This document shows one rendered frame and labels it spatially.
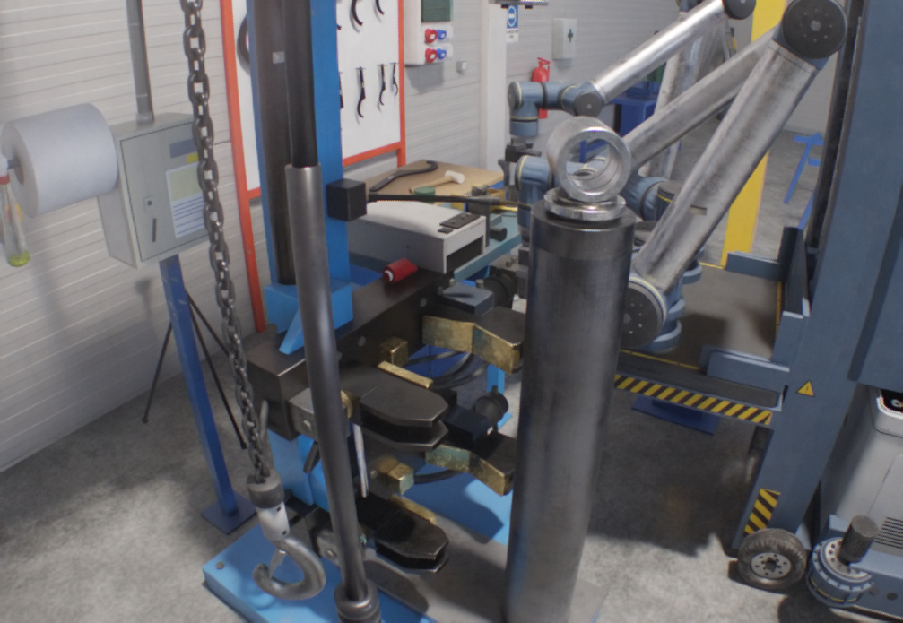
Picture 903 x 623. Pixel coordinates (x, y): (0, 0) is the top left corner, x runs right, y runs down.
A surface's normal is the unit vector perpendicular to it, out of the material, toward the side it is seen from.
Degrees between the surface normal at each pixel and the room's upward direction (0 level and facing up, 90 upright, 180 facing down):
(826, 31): 90
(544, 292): 90
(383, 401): 0
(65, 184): 109
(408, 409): 0
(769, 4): 90
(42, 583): 0
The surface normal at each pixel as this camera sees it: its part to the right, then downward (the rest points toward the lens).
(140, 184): 0.83, 0.25
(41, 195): 0.74, 0.62
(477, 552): 0.00, -0.90
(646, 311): -0.39, 0.36
